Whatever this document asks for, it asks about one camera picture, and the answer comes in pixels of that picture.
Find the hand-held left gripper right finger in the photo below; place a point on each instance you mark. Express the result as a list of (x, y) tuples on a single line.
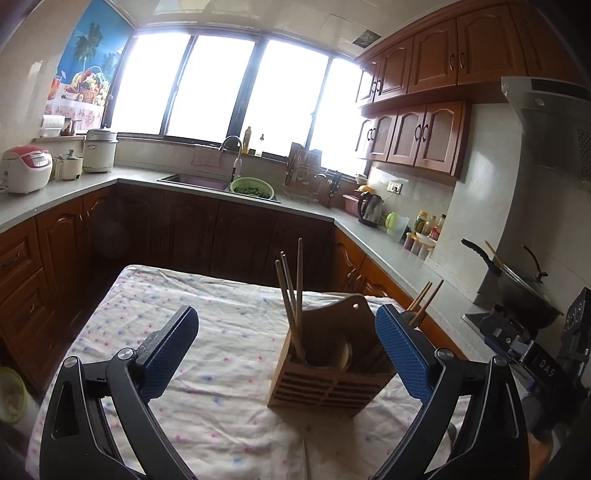
[(401, 355)]

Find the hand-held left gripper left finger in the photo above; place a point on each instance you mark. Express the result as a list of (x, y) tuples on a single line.
[(171, 350)]

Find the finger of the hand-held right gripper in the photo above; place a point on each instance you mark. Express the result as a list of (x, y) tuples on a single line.
[(501, 330)]

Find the spoon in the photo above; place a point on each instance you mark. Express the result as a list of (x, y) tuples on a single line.
[(345, 357)]

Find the wooden chopstick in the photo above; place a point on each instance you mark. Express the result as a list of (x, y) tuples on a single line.
[(287, 277), (421, 295), (288, 307), (429, 297)]

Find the wooden utensil holder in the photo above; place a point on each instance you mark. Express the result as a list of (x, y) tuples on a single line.
[(323, 392)]

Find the person's right hand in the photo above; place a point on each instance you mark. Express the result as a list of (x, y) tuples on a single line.
[(539, 452)]

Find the gas stove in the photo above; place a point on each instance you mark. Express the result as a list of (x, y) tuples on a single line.
[(480, 325)]

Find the black wok with lid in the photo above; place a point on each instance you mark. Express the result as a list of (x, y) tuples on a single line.
[(521, 300)]

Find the white dotted tablecloth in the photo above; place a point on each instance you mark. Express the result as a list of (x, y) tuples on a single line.
[(221, 323)]

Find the wooden spatula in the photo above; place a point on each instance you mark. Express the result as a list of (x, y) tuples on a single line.
[(495, 254)]

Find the row of spice jars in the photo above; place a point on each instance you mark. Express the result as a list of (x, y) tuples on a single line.
[(418, 245)]

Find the seasoning bottle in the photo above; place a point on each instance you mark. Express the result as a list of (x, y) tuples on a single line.
[(420, 222), (431, 227), (442, 226)]

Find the wooden lower cabinets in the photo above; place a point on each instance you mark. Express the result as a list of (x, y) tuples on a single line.
[(194, 230)]

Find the wooden cabinets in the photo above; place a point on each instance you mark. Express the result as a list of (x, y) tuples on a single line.
[(194, 230), (434, 55)]

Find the green cup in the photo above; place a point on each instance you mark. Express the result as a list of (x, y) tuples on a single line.
[(392, 221)]

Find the steel electric kettle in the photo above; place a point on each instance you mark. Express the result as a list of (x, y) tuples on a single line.
[(371, 210)]

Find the pink plastic container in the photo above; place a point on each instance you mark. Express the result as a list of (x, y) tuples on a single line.
[(352, 203)]

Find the steel kitchen sink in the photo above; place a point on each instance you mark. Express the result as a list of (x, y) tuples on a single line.
[(194, 181)]

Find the green plastic colander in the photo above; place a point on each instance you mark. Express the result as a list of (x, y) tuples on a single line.
[(251, 188)]

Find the grey kitchen countertop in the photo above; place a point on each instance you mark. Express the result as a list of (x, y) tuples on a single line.
[(69, 189)]

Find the steel range hood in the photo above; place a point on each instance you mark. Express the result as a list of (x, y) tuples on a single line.
[(549, 138)]

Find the metal sink faucet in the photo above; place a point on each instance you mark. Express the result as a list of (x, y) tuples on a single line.
[(238, 164)]

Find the dish drying rack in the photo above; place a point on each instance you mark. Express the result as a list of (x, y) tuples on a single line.
[(304, 170)]

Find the small white electric pot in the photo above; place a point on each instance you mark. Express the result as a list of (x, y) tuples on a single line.
[(69, 167)]

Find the large white cooking pot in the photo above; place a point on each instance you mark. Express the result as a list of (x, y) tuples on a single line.
[(99, 152)]

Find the yellow dish soap bottle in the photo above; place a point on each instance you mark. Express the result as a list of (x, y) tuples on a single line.
[(248, 141)]

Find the white and red rice cooker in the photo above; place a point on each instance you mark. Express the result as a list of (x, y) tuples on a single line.
[(25, 168)]

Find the brown pitcher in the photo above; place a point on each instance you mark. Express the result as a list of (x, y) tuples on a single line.
[(69, 128)]

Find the paper towel roll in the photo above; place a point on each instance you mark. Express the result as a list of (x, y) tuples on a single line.
[(51, 124)]

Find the kitchen window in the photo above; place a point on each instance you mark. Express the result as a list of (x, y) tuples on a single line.
[(212, 87)]

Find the wooden upper cabinets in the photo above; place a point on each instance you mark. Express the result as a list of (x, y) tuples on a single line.
[(434, 55)]

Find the white wall socket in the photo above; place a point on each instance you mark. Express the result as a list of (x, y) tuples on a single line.
[(395, 187)]

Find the tropical fruit wall poster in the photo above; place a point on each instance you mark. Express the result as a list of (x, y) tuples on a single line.
[(92, 55)]

